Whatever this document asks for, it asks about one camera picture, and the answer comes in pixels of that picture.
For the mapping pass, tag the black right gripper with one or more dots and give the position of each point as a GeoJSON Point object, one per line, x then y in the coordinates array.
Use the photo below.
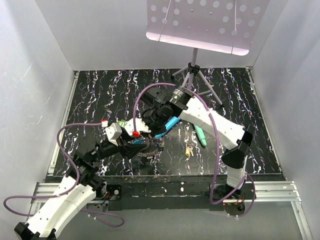
{"type": "Point", "coordinates": [153, 132]}

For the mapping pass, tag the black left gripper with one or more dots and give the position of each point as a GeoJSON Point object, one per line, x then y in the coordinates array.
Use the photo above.
{"type": "Point", "coordinates": [127, 149]}

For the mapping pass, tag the orange capped key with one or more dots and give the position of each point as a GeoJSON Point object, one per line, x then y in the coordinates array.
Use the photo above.
{"type": "Point", "coordinates": [189, 151]}

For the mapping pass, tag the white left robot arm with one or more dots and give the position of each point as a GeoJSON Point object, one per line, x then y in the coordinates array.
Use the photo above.
{"type": "Point", "coordinates": [92, 186]}

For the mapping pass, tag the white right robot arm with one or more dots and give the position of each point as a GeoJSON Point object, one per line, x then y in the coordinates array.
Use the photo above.
{"type": "Point", "coordinates": [189, 106]}

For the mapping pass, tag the green monster key tag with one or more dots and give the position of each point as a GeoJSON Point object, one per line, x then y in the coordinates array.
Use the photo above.
{"type": "Point", "coordinates": [122, 123]}

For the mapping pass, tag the green toy microphone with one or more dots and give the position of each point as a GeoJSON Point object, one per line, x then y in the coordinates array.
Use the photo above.
{"type": "Point", "coordinates": [201, 136]}

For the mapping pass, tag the pink perforated music stand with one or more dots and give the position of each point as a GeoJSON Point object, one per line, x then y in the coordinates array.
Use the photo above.
{"type": "Point", "coordinates": [224, 26]}

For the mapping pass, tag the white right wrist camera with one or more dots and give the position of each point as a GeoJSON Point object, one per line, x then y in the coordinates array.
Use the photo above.
{"type": "Point", "coordinates": [135, 127]}

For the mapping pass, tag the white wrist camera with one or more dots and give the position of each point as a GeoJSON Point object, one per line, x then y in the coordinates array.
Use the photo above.
{"type": "Point", "coordinates": [113, 132]}
{"type": "Point", "coordinates": [135, 127]}

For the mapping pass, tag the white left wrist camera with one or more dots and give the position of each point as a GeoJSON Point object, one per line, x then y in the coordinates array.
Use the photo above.
{"type": "Point", "coordinates": [113, 132]}

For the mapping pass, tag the black table front rail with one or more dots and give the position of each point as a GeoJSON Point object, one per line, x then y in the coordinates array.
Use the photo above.
{"type": "Point", "coordinates": [160, 192]}

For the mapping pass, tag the aluminium frame left rail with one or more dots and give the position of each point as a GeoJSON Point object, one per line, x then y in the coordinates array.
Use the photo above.
{"type": "Point", "coordinates": [50, 160]}

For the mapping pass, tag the aluminium frame rail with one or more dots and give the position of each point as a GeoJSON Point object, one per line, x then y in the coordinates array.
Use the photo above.
{"type": "Point", "coordinates": [50, 160]}
{"type": "Point", "coordinates": [276, 188]}

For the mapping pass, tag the aluminium frame right rail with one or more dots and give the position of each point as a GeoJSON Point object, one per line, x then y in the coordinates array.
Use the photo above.
{"type": "Point", "coordinates": [276, 188]}

